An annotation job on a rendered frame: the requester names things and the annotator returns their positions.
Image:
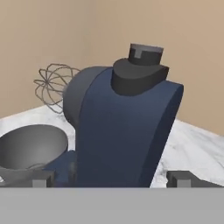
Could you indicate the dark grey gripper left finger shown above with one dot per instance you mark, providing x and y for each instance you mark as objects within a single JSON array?
[{"x": 40, "y": 177}]

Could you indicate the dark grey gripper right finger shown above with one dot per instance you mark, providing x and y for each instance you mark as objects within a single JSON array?
[{"x": 180, "y": 177}]

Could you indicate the navy blue stand mixer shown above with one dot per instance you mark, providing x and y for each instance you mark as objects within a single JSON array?
[{"x": 122, "y": 128}]

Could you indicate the grey metal mixing bowl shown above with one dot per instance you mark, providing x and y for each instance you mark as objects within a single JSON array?
[{"x": 30, "y": 147}]

